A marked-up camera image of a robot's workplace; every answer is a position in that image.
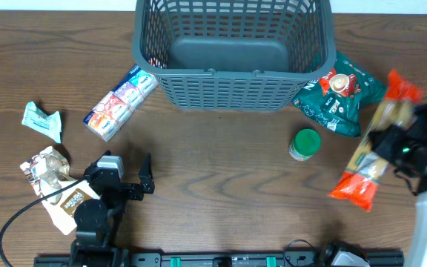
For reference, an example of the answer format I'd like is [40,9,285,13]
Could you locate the red spaghetti packet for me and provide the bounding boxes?
[328,70,423,211]

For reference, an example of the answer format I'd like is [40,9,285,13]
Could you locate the green coffee sachet bag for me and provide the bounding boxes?
[292,52,386,137]

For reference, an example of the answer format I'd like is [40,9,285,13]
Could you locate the green lid jar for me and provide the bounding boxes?
[288,129,322,161]

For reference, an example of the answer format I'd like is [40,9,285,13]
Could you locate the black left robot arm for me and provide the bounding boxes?
[68,151,155,267]

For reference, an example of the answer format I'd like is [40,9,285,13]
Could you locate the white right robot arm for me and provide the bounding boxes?
[369,104,427,267]

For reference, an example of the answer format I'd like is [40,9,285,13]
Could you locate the colourful tissue multipack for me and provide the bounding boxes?
[83,65,158,142]

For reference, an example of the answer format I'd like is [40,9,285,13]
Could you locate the beige brown snack pouch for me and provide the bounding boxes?
[20,146,99,235]

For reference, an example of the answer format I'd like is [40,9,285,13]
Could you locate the teal wet wipes packet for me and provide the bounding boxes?
[21,102,62,144]

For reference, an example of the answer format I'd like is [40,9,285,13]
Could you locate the grey plastic lattice basket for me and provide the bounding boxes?
[132,0,336,111]

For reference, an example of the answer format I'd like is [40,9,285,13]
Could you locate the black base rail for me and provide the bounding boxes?
[33,251,405,267]

